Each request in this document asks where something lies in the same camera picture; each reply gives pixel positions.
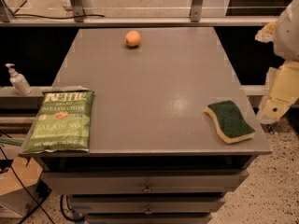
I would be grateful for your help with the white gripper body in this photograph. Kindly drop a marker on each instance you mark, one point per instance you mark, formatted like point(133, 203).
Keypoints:
point(288, 36)

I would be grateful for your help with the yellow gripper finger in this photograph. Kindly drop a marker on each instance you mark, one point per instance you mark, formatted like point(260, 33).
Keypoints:
point(281, 91)
point(266, 34)

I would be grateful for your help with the green and yellow sponge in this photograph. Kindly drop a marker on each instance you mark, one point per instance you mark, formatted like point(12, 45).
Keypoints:
point(229, 122)

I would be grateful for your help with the green jalapeno chip bag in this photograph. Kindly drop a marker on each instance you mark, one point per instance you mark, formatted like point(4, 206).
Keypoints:
point(62, 123)

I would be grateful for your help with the orange fruit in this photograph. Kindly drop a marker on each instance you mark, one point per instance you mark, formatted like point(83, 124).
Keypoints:
point(132, 39)

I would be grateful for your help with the top grey drawer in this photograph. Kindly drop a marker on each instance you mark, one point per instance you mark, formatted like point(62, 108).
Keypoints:
point(85, 183)

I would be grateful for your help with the grey drawer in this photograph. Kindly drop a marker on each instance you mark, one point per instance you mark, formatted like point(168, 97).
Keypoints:
point(85, 183)
point(147, 204)
point(149, 219)

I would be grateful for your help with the bottom grey drawer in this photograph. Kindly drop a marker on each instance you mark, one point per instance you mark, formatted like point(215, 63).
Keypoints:
point(149, 219)

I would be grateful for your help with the middle grey drawer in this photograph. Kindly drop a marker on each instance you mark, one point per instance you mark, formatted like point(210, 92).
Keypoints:
point(147, 204)

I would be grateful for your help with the white pump soap bottle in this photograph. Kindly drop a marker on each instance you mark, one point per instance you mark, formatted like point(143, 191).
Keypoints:
point(18, 81)

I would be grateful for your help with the cardboard box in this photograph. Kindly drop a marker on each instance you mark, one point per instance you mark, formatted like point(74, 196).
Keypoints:
point(18, 186)

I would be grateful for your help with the right metal bracket post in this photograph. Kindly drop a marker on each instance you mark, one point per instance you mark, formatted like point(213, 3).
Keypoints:
point(196, 10)

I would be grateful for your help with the metal bracket post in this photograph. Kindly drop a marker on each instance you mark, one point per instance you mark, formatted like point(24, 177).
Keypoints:
point(196, 10)
point(78, 12)

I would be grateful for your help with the left metal bracket post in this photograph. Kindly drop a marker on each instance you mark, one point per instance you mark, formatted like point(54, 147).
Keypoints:
point(78, 12)

